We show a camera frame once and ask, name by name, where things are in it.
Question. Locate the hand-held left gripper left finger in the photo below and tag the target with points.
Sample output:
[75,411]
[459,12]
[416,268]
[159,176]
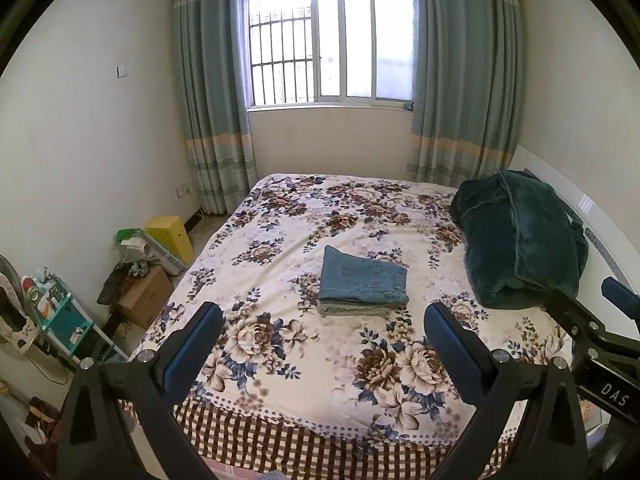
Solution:
[196,347]

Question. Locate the wall switch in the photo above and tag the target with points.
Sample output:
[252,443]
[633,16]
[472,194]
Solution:
[121,70]

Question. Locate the plastic container with green lid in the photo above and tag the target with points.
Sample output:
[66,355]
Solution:
[147,250]

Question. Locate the barred window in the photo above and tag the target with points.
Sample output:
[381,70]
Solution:
[330,35]

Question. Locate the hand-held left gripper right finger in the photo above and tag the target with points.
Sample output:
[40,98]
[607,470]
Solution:
[451,355]

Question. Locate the blue denim pants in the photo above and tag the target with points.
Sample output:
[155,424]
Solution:
[360,275]

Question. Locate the white headboard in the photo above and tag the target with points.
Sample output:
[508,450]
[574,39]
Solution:
[607,255]

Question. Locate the wall socket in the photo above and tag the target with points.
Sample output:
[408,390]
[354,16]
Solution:
[183,190]

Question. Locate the brown slippers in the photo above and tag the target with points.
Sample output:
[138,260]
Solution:
[44,412]

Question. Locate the floral bedspread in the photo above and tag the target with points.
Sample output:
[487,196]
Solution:
[280,355]

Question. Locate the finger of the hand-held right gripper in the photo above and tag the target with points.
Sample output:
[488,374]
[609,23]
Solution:
[575,317]
[620,292]

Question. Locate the brown cardboard box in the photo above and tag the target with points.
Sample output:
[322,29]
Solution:
[147,295]

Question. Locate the standing fan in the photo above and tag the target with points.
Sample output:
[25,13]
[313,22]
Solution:
[12,310]

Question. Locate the grey-green curtain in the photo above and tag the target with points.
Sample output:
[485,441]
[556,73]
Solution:
[465,85]
[215,110]

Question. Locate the yellow box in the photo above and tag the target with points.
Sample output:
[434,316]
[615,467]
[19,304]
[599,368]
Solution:
[167,235]

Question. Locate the folded grey cloth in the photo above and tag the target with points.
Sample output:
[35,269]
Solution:
[350,310]

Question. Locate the black keyboard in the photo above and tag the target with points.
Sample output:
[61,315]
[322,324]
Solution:
[110,285]

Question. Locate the teal storage rack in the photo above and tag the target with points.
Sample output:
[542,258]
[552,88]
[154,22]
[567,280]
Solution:
[65,320]

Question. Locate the dark green blanket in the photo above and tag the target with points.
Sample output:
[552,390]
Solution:
[520,240]

